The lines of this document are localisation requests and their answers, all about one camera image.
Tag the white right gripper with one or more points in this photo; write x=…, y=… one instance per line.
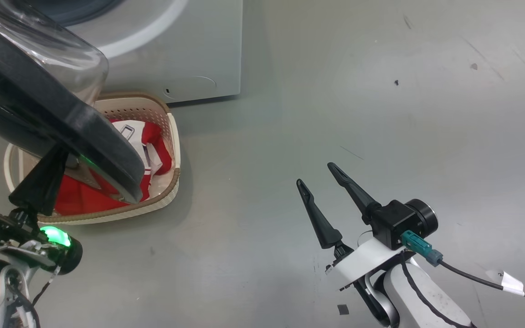
x=362, y=262

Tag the red garment with white cuff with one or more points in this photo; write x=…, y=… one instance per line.
x=80, y=200

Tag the black glass washing machine door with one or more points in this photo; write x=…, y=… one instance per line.
x=39, y=114

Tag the red white striped garment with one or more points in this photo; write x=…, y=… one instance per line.
x=153, y=136

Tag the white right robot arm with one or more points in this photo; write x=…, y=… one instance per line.
x=413, y=300

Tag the cream perforated laundry basket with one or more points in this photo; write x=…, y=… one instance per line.
x=169, y=182

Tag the white front-load washing machine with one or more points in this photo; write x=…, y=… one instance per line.
x=189, y=54

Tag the small black square scrap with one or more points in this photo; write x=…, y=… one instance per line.
x=343, y=310

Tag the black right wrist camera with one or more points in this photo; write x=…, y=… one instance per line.
x=394, y=218

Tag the teal right camera connector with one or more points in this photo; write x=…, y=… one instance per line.
x=422, y=248

